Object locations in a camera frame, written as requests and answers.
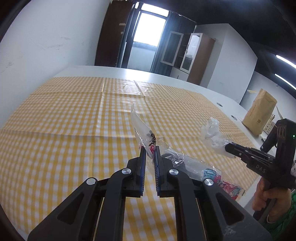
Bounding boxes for printed snack wrapper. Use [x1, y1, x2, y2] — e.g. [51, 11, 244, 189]
[130, 105, 245, 200]

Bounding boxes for clear plastic bag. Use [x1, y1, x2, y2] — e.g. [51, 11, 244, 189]
[200, 118, 235, 159]

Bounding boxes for right hand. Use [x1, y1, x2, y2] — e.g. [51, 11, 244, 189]
[252, 178, 292, 222]

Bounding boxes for black tumbler mug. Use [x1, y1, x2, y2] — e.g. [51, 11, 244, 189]
[260, 126, 278, 153]

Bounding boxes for brown paper bag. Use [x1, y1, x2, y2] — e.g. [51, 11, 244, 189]
[242, 89, 277, 136]

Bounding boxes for yellow checkered tablecloth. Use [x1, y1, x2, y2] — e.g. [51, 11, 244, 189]
[1, 77, 257, 235]

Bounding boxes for brown wooden cabinet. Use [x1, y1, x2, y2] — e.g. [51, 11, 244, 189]
[161, 31, 215, 85]

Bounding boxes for glass balcony door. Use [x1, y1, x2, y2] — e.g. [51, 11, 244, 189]
[117, 1, 170, 72]

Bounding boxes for dark brown wardrobe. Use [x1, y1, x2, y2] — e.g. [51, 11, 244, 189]
[94, 1, 133, 67]

